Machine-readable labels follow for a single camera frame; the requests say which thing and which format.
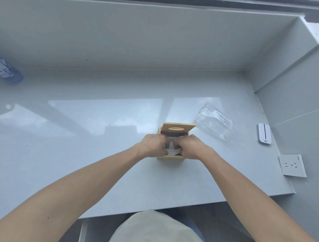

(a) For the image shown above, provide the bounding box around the small white flat device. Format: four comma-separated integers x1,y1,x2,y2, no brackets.
257,123,272,145

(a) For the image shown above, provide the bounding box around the wooden tissue box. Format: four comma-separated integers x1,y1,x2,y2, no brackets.
157,122,197,160

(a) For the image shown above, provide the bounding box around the white wall socket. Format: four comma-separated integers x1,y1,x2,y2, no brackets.
278,154,307,178

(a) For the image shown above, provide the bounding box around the person's left forearm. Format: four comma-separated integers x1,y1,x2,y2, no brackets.
0,144,148,242

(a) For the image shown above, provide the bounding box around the person's left hand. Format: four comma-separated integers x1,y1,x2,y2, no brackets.
138,134,170,159

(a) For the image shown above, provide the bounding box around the person's right forearm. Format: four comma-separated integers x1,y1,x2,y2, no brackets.
199,148,317,242

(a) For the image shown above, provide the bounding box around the person's right hand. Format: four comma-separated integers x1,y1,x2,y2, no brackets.
173,134,212,161

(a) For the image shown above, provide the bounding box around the white tissue stack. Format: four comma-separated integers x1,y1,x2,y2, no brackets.
165,136,182,156

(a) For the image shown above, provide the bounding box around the blue plastic bottle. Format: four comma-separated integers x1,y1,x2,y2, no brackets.
0,58,24,84

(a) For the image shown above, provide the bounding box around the dark window frame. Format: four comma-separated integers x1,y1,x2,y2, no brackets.
154,0,319,12

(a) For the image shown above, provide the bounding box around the clear plastic bag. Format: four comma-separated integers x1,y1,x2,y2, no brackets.
193,101,237,144

